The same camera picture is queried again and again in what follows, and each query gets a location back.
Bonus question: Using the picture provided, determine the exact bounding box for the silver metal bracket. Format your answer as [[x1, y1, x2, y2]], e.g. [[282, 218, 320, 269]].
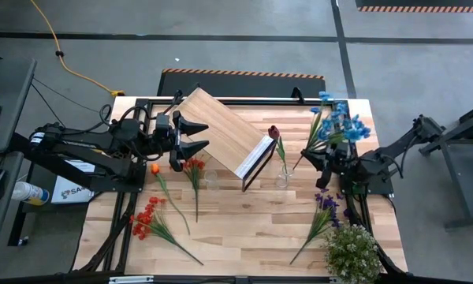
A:
[[109, 275, 155, 284]]

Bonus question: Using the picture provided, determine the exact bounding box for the white printed box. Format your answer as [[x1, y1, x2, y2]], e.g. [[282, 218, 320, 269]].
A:
[[50, 159, 96, 205]]

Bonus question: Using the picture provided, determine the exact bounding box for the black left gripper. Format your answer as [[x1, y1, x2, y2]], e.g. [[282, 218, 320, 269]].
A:
[[153, 110, 210, 173]]

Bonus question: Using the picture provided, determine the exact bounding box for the black diagonal support beam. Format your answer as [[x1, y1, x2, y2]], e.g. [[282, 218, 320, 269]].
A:
[[9, 133, 94, 189]]

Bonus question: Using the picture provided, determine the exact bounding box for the clear glass vase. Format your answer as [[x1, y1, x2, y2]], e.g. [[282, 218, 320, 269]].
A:
[[203, 169, 221, 191], [274, 163, 296, 189]]

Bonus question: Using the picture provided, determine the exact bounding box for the grey desk top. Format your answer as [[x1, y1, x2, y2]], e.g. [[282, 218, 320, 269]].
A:
[[0, 58, 38, 155]]

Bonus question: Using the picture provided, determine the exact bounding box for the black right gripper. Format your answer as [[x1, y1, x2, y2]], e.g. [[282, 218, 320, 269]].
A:
[[300, 144, 354, 189]]

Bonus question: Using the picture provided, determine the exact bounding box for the wooden shelf with black frame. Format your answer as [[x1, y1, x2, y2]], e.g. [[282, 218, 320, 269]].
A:
[[161, 86, 280, 193]]

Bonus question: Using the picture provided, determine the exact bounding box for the yellow cable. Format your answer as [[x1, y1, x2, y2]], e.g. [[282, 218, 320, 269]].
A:
[[30, 0, 125, 99]]

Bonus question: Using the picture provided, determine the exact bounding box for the black mat with striped edge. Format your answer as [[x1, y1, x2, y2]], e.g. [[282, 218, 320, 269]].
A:
[[156, 68, 327, 99], [355, 0, 473, 13]]

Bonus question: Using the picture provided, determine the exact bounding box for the long red flower spray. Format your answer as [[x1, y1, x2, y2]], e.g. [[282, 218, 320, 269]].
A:
[[128, 196, 205, 266]]

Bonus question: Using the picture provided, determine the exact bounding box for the black metal table frame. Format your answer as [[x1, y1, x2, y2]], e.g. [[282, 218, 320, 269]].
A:
[[73, 87, 409, 284]]

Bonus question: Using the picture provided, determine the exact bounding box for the blue flower spray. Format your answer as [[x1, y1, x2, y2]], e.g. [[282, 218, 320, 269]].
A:
[[292, 90, 373, 171]]

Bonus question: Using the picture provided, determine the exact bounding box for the dark red artificial tulip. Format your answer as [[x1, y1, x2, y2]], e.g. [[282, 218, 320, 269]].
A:
[[267, 125, 289, 177]]

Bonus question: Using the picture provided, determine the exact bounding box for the orange artificial tulip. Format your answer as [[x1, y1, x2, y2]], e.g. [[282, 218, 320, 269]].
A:
[[149, 163, 192, 236]]

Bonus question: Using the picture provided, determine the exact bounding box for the black floor cable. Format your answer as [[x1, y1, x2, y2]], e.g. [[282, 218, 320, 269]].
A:
[[30, 83, 64, 128], [32, 77, 106, 116]]

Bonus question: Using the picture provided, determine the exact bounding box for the white spray can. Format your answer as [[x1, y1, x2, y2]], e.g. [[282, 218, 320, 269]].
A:
[[11, 181, 51, 207]]

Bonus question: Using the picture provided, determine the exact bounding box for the white green flower bush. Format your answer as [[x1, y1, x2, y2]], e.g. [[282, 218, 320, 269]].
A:
[[322, 223, 384, 284]]

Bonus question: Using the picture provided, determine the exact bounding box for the short red flower spray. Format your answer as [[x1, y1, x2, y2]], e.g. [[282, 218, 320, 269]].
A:
[[180, 156, 207, 224]]

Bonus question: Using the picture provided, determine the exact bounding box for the purple flower spray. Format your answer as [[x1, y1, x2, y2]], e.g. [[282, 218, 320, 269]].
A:
[[289, 188, 342, 265]]

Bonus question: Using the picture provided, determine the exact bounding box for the grey keyboard tray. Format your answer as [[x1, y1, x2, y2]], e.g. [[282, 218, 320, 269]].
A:
[[0, 151, 24, 245]]

